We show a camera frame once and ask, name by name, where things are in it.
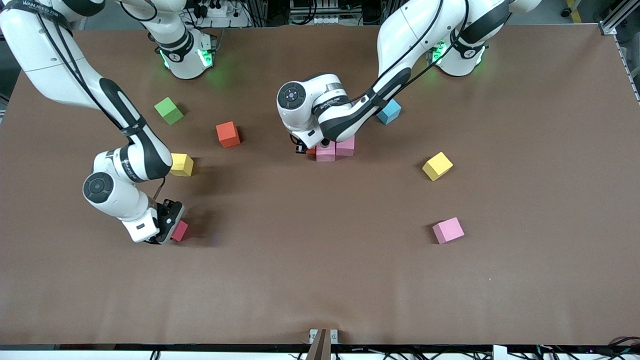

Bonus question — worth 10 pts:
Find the pink foam cube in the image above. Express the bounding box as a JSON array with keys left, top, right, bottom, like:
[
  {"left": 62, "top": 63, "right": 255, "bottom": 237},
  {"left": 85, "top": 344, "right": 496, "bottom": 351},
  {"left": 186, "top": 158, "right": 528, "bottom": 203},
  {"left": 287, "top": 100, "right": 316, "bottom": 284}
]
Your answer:
[
  {"left": 315, "top": 141, "right": 336, "bottom": 163},
  {"left": 335, "top": 135, "right": 356, "bottom": 157},
  {"left": 432, "top": 217, "right": 465, "bottom": 245}
]

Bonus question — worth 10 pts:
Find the metal side rail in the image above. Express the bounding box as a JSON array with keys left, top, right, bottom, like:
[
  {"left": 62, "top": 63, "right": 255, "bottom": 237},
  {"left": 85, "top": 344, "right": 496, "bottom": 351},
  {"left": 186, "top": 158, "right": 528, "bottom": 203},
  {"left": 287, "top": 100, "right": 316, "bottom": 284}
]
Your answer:
[{"left": 612, "top": 34, "right": 640, "bottom": 105}]

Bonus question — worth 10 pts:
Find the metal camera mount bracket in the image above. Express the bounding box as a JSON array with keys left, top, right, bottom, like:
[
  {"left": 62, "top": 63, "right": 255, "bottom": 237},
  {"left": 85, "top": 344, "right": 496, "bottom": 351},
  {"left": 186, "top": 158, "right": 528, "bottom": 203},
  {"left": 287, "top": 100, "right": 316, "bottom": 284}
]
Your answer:
[{"left": 309, "top": 328, "right": 339, "bottom": 360}]

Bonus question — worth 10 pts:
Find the green foam cube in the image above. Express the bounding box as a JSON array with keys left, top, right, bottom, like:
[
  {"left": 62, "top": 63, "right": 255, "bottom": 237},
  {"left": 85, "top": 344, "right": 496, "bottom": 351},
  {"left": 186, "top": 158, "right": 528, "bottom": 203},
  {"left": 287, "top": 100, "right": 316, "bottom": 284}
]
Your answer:
[{"left": 154, "top": 97, "right": 185, "bottom": 126}]

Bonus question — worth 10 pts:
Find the blue foam cube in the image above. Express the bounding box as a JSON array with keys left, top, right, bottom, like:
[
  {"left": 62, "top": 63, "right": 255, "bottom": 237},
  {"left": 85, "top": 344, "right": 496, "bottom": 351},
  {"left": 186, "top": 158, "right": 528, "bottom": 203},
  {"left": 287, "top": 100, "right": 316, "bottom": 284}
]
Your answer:
[{"left": 376, "top": 99, "right": 402, "bottom": 125}]

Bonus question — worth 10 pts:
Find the yellow foam cube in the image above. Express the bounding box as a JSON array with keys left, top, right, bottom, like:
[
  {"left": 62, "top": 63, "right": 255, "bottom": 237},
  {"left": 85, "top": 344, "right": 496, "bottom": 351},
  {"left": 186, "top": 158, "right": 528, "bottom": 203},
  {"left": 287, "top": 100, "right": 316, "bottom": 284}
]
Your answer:
[
  {"left": 170, "top": 153, "right": 195, "bottom": 177},
  {"left": 422, "top": 151, "right": 454, "bottom": 182}
]

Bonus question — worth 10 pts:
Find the aluminium frame profile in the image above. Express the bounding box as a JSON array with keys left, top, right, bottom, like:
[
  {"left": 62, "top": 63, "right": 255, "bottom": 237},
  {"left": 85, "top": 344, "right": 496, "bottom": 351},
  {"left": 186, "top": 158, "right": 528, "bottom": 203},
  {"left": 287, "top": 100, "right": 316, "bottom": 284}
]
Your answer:
[{"left": 597, "top": 0, "right": 640, "bottom": 36}]

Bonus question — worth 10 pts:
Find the black cable bundle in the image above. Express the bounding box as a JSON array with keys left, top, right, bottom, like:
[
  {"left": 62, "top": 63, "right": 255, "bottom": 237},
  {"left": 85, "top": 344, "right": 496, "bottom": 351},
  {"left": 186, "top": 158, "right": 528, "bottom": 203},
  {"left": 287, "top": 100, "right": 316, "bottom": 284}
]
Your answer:
[{"left": 530, "top": 336, "right": 640, "bottom": 360}]

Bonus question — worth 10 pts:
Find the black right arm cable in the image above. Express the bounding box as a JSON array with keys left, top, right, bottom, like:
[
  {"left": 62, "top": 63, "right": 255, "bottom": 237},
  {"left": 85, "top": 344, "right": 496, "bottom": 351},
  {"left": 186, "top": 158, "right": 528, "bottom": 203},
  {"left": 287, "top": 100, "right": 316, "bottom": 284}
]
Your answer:
[{"left": 32, "top": 7, "right": 167, "bottom": 202}]

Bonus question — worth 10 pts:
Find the white power strip with plugs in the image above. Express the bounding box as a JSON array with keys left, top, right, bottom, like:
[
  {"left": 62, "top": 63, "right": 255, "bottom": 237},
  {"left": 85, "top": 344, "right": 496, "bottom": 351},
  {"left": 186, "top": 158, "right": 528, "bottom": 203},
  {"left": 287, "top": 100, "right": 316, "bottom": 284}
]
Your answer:
[{"left": 192, "top": 0, "right": 251, "bottom": 28}]

